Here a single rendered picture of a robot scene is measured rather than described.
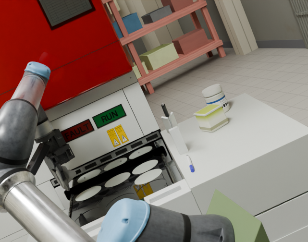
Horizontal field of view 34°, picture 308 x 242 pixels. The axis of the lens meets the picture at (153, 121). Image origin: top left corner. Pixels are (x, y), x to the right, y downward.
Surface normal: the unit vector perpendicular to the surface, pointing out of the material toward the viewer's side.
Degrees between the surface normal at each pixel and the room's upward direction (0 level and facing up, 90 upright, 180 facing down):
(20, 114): 58
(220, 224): 34
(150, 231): 73
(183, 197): 90
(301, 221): 90
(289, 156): 90
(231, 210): 45
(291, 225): 90
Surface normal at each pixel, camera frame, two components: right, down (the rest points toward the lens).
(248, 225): -0.91, -0.31
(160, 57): 0.30, 0.11
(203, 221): 0.11, -0.91
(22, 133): 0.69, -0.25
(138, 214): 0.38, -0.61
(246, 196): 0.11, 0.21
